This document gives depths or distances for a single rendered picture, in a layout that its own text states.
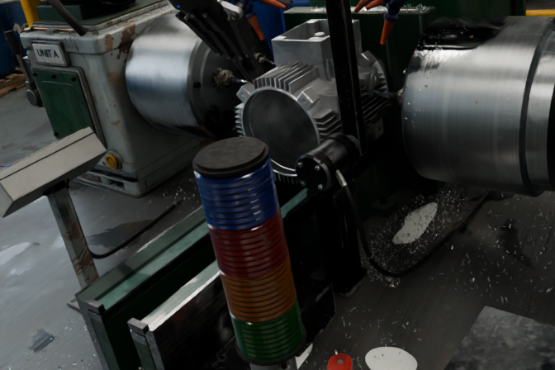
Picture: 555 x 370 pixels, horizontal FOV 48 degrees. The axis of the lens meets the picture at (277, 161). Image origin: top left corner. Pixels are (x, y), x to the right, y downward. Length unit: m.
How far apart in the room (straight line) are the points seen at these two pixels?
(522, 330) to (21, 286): 0.86
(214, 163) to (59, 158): 0.55
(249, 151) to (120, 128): 0.89
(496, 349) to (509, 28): 0.42
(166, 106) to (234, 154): 0.75
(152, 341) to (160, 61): 0.59
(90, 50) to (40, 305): 0.50
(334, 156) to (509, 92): 0.24
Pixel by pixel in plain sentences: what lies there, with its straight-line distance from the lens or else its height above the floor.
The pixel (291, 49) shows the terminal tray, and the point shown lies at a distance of 1.05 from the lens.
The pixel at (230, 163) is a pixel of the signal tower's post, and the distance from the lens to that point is 0.47.
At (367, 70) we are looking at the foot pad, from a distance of 1.06.
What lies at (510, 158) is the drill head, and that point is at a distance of 0.86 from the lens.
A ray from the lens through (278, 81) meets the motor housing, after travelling 0.99.
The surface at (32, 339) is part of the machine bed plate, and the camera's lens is 1.10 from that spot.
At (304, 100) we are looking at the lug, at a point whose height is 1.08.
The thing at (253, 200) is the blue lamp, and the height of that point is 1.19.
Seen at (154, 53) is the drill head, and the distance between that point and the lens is 1.24.
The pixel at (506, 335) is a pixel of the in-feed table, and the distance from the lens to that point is 0.74.
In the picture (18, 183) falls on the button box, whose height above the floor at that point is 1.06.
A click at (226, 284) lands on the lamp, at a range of 0.53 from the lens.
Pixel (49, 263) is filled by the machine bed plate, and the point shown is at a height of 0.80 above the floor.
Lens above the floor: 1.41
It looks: 25 degrees down
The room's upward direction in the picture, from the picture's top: 11 degrees counter-clockwise
